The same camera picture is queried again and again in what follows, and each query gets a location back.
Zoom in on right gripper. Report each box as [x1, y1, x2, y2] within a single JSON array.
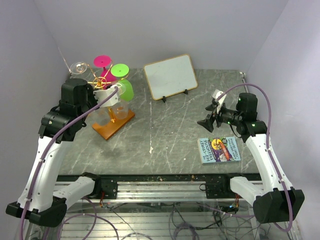
[[197, 102, 243, 132]]

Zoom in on green plastic wine glass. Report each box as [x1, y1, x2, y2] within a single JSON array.
[[110, 63, 134, 102]]

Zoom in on clear wine glass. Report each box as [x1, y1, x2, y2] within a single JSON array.
[[111, 82, 129, 120], [94, 107, 110, 126], [69, 61, 88, 76]]

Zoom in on pink plastic wine glass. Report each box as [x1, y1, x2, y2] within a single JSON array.
[[93, 55, 116, 83]]

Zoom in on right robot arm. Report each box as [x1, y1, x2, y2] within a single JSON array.
[[198, 90, 305, 224]]

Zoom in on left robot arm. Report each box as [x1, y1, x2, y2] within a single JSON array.
[[5, 78, 120, 228]]

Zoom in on treehouse children's book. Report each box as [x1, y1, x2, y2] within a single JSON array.
[[197, 137, 241, 165]]

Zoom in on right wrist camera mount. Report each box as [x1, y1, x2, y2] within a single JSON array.
[[212, 89, 226, 113]]

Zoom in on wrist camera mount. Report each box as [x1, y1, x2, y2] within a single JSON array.
[[93, 85, 122, 108], [212, 89, 226, 113]]

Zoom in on small whiteboard wooden frame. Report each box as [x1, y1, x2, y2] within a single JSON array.
[[143, 54, 198, 101]]

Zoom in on gold wire glass rack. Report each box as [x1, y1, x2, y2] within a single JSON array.
[[90, 76, 135, 140]]

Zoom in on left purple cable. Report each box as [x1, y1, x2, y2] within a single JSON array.
[[19, 87, 119, 240]]

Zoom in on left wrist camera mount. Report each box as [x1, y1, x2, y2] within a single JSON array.
[[93, 85, 122, 108]]

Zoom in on aluminium rail frame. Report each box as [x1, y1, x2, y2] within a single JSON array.
[[24, 174, 296, 240]]

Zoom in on loose cables under table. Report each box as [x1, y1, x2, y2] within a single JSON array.
[[57, 197, 266, 240]]

